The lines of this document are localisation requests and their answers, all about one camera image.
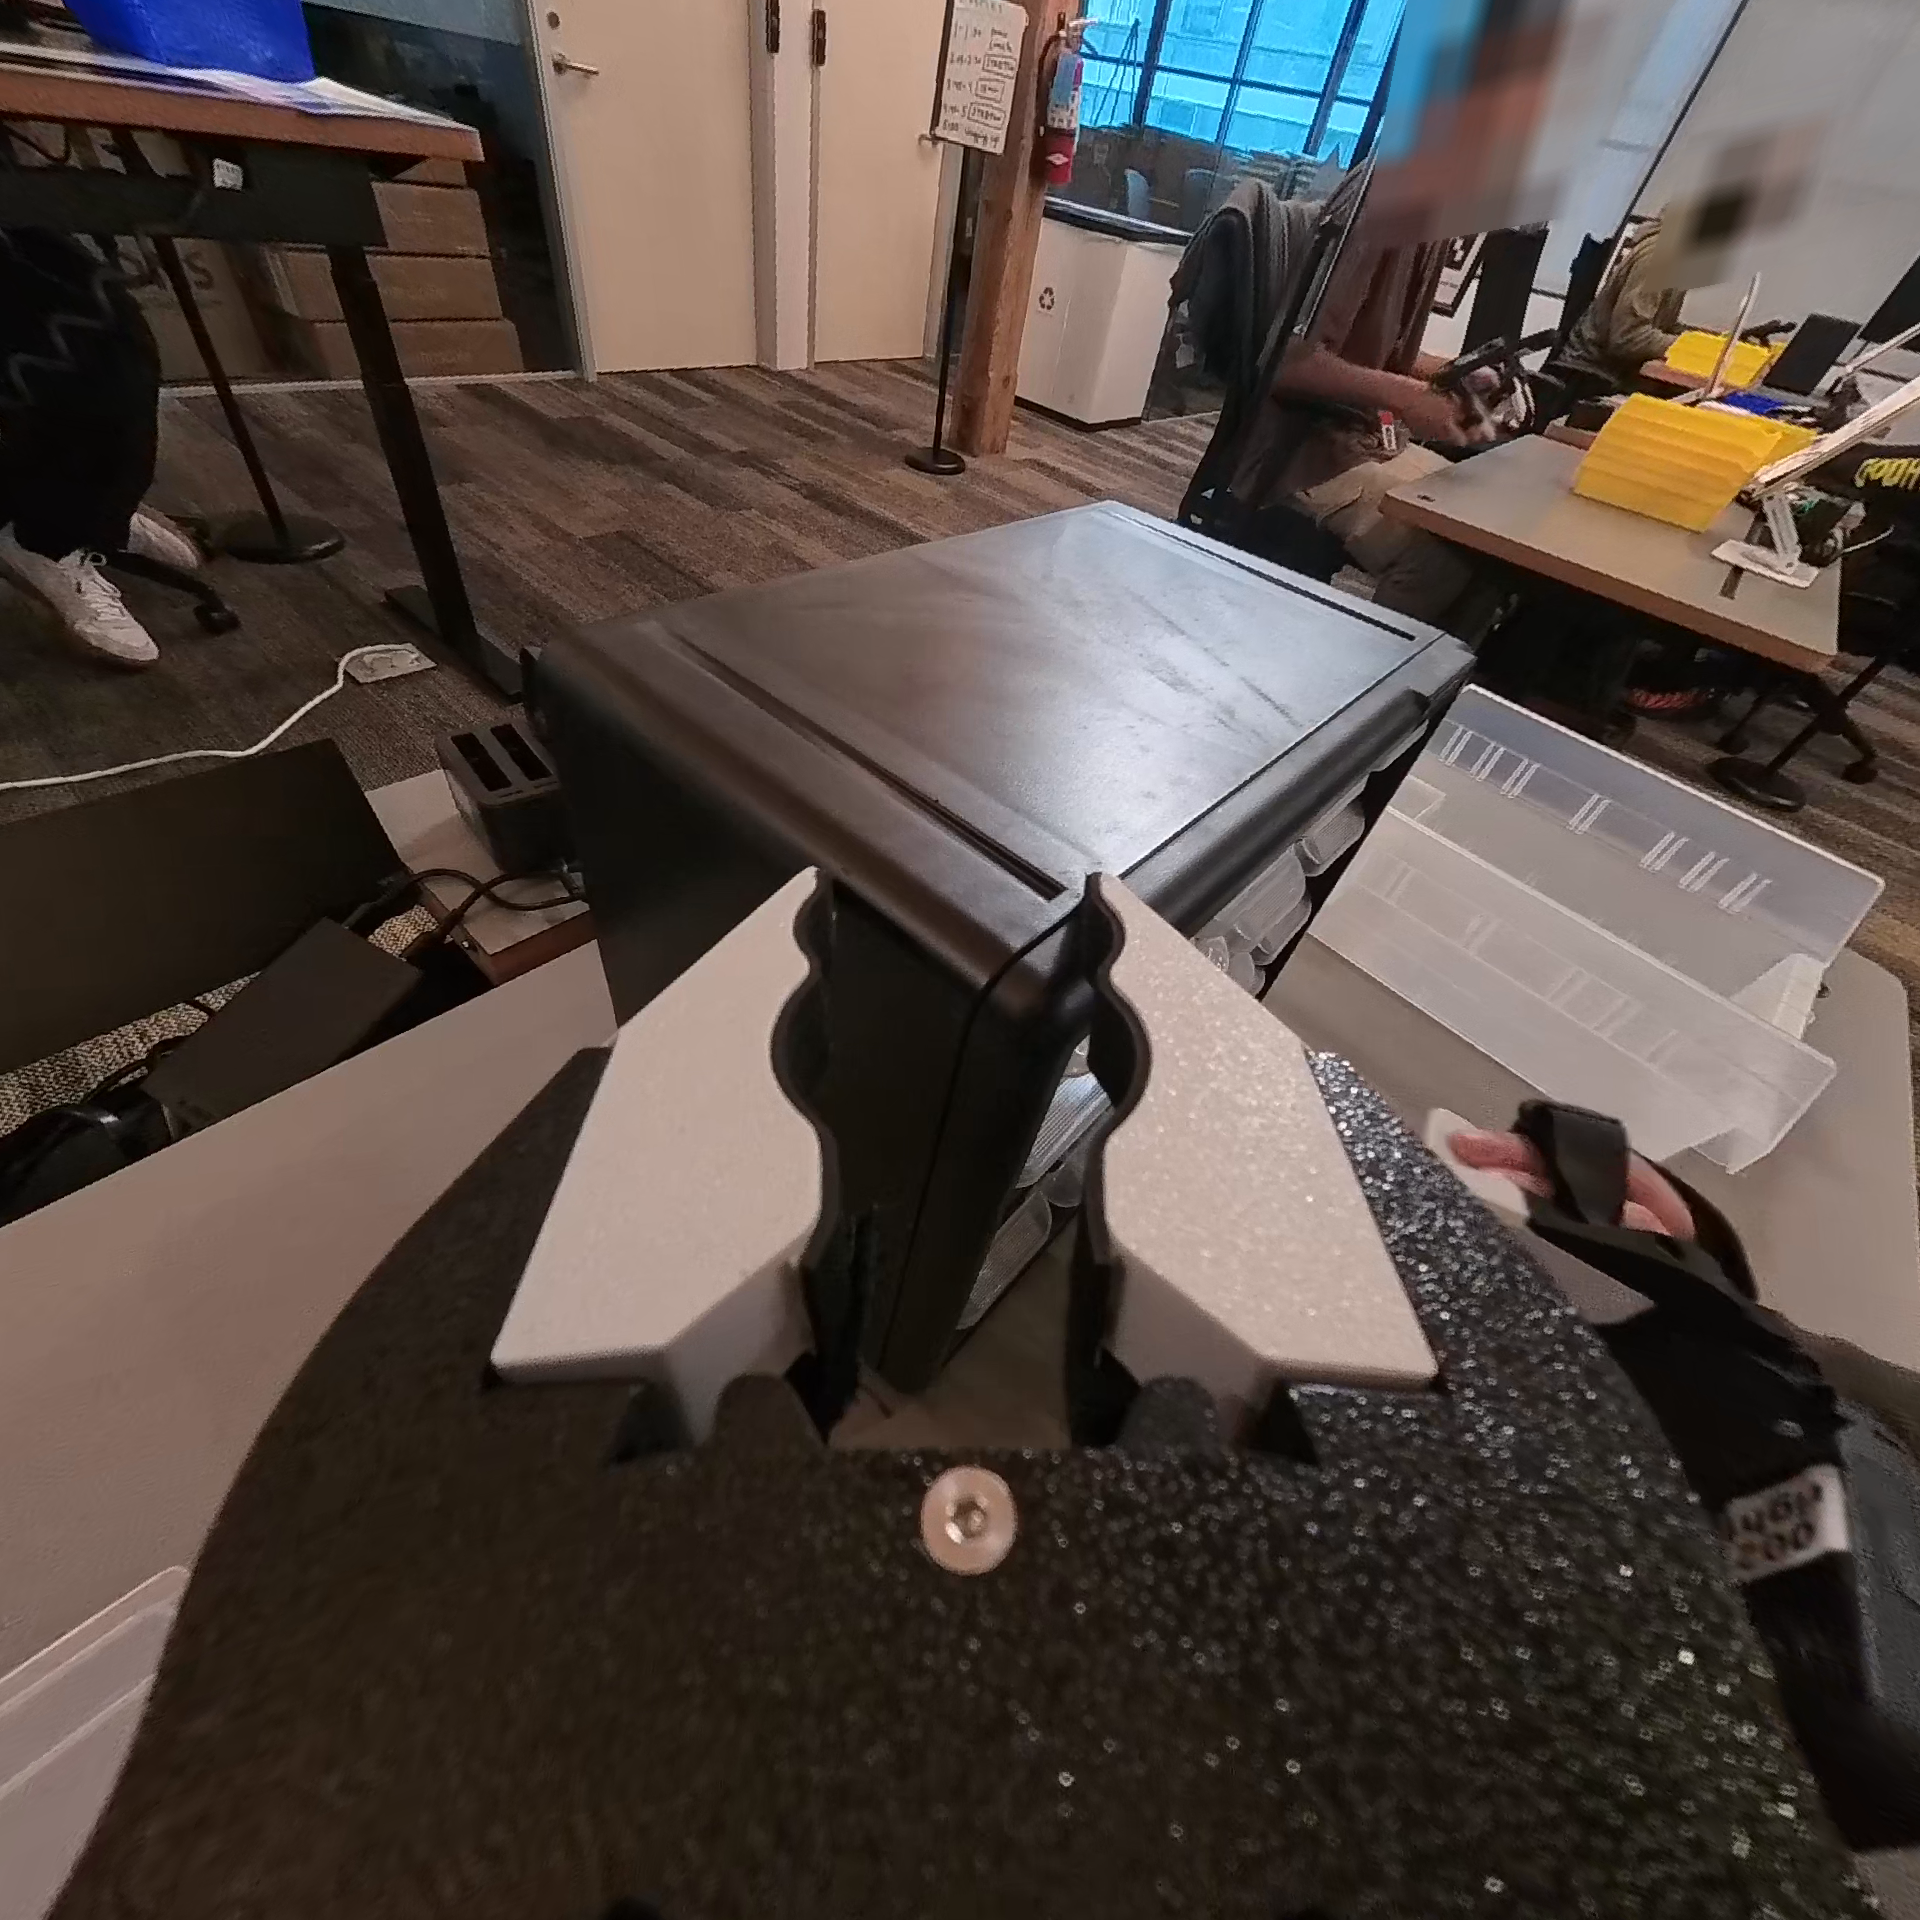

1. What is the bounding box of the white door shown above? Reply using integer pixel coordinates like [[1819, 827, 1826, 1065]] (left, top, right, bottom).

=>
[[524, 0, 758, 377], [772, 0, 962, 368]]

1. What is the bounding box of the whiteboard sign stand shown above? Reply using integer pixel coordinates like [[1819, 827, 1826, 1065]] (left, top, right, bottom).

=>
[[904, 0, 1037, 480]]

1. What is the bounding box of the stack of yellow bins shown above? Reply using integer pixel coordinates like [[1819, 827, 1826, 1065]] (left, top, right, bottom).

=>
[[1571, 392, 1817, 534]]

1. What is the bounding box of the black cable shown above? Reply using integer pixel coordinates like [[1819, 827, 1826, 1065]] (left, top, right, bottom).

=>
[[346, 861, 592, 961]]

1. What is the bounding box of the wooden pillar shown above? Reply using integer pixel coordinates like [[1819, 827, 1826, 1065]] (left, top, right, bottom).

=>
[[948, 0, 1105, 458]]

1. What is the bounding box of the small clear container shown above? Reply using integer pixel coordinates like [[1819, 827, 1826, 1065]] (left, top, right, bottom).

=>
[[0, 1563, 189, 1920]]

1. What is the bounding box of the grey top desk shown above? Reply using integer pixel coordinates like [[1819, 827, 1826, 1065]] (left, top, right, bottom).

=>
[[1378, 432, 1893, 810]]

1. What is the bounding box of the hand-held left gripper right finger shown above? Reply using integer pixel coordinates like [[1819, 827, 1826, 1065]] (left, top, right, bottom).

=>
[[1070, 872, 1443, 1440]]

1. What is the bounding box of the small blue bin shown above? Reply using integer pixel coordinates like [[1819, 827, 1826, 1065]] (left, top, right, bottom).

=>
[[60, 0, 321, 84]]

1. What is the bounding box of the stack of cardboard boxes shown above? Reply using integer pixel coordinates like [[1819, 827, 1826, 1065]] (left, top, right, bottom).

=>
[[133, 156, 526, 383]]

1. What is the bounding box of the large clear plastic bin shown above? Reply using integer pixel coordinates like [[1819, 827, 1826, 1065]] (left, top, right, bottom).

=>
[[1302, 681, 1887, 1175]]

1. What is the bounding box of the person's right hand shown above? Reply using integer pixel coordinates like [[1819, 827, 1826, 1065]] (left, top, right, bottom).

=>
[[1449, 1130, 1700, 1243]]

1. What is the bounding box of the slanted white board stand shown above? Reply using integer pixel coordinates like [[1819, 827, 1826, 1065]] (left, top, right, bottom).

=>
[[1711, 376, 1920, 579]]

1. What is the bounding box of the red fire extinguisher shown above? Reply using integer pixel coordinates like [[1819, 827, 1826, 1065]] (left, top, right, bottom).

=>
[[1037, 18, 1088, 189]]

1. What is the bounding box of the dark laptop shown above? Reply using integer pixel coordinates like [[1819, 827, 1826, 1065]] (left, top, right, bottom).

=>
[[1746, 310, 1866, 398]]

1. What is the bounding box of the white recycling bin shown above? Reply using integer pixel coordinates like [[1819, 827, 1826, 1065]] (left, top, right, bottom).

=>
[[1015, 202, 1191, 425]]

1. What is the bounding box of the white floor cable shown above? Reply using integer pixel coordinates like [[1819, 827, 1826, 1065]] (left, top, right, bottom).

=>
[[0, 645, 363, 794]]

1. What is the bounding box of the office chair with grey jacket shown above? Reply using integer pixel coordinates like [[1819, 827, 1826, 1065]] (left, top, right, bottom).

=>
[[1169, 180, 1351, 579]]

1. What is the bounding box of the black drawer cabinet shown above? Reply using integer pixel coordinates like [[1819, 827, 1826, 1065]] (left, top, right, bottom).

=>
[[522, 499, 1481, 1394]]

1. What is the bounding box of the black chair wheel base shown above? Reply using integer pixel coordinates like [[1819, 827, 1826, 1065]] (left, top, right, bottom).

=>
[[89, 547, 241, 635]]

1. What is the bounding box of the wooden edged desk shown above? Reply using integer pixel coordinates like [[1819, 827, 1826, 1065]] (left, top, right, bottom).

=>
[[0, 37, 526, 697]]

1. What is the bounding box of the black round base stand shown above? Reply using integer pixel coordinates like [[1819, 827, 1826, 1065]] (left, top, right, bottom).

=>
[[195, 346, 350, 568]]

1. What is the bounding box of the black flat box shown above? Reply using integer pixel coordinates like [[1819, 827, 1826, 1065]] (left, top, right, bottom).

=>
[[143, 918, 430, 1134]]

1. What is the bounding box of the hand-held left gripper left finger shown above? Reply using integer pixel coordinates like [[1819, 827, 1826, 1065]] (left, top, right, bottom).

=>
[[487, 865, 843, 1440]]

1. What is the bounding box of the black battery charger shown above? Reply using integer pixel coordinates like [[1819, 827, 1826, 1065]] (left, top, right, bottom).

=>
[[436, 717, 573, 874]]

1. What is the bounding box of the black flat panel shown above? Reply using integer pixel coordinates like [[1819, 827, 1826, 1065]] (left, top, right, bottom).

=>
[[0, 737, 394, 1072]]

